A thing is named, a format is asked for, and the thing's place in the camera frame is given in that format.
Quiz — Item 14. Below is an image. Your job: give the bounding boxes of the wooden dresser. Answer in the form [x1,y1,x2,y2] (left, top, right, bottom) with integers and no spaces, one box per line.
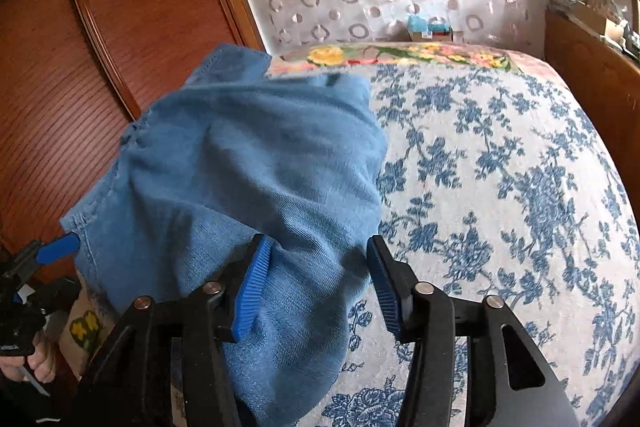
[542,7,640,168]

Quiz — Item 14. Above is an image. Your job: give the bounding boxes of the beige cushion yellow flower print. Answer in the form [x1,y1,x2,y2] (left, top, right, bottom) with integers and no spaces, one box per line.
[57,279,121,378]

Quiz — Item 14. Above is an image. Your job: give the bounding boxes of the white blue floral bedsheet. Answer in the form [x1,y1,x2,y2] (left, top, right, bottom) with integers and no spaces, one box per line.
[265,57,640,427]

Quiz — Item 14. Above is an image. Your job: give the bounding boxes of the colourful floral blanket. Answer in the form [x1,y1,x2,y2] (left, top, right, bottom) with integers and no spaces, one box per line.
[267,42,571,88]

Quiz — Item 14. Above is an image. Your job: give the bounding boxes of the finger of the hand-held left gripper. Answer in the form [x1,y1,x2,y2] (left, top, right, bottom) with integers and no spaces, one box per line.
[4,232,82,280]

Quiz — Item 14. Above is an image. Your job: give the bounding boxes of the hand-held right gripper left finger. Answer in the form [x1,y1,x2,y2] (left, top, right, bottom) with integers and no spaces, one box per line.
[60,233,275,427]

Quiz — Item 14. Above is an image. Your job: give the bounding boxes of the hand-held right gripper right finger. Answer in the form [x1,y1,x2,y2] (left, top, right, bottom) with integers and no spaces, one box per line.
[366,234,583,427]

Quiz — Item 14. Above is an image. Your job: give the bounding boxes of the blue denim pants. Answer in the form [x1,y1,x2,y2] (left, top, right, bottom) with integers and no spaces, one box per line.
[59,44,390,427]

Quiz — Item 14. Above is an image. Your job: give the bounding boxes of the small cardboard box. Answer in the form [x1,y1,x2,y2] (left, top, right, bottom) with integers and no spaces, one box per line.
[407,27,456,42]

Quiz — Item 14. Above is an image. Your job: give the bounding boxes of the wooden headboard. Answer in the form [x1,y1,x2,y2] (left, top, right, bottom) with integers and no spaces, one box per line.
[0,0,266,288]

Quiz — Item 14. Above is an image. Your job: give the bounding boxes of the person's left hand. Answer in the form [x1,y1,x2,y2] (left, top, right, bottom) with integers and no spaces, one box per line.
[0,332,59,386]

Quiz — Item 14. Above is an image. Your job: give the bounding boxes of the pile of papers and boxes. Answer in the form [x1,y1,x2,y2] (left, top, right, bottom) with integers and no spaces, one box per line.
[540,0,640,58]

